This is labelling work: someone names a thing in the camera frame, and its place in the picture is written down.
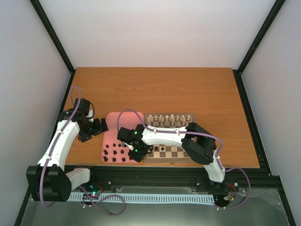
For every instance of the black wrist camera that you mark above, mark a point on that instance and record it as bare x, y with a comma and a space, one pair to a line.
86, 107
125, 135

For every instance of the light blue cable duct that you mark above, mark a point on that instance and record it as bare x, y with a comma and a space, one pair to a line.
203, 199

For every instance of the wooden chessboard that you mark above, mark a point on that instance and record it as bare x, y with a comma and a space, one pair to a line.
173, 152

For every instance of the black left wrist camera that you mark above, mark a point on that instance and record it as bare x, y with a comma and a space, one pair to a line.
86, 107

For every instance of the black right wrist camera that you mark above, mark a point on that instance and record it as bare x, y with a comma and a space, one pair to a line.
125, 135

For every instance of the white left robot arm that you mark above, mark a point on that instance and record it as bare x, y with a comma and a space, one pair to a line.
48, 182

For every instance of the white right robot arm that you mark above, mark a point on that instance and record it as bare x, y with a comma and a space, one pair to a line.
202, 147

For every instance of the right controller board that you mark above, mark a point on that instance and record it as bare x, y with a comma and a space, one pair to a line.
225, 199

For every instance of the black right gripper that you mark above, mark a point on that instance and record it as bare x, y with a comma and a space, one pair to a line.
139, 158

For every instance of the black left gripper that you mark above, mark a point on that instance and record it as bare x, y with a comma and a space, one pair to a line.
83, 136

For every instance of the controller board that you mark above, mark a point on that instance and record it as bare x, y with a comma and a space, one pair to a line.
225, 199
93, 190

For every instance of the left controller board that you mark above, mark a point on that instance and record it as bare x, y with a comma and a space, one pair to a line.
93, 190

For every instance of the white chess pieces row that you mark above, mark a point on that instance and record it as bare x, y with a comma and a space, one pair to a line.
169, 120

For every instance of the black aluminium frame rail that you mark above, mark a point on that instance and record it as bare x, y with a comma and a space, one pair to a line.
112, 177

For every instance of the pink plastic tray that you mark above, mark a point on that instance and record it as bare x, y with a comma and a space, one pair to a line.
116, 120

